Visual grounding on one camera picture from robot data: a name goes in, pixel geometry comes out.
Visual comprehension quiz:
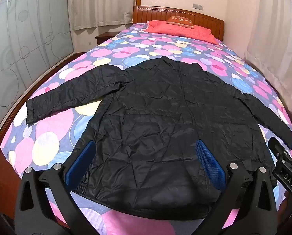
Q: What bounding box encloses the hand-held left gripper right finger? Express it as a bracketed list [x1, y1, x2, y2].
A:
[195, 139, 277, 235]

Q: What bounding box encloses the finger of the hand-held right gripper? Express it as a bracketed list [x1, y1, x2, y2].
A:
[268, 136, 292, 162]

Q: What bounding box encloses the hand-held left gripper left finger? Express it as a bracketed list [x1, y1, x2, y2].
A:
[15, 141, 97, 235]

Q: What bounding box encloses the black padded jacket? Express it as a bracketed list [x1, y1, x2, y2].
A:
[26, 56, 292, 219]

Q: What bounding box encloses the circle-patterned bedspread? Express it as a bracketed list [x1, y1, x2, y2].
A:
[0, 22, 292, 235]

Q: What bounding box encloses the sheer white curtain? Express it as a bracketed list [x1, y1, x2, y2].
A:
[244, 0, 292, 137]

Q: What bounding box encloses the wooden nightstand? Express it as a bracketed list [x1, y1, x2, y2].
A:
[95, 31, 123, 46]

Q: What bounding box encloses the frosted glass wardrobe door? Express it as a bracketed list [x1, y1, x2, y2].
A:
[0, 0, 75, 133]

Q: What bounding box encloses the red quilted blanket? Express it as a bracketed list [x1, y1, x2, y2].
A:
[146, 20, 221, 45]

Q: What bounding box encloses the orange printed cushion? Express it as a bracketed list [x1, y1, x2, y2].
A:
[167, 15, 195, 27]

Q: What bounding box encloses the cream window curtain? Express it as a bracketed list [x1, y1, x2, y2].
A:
[68, 0, 138, 31]

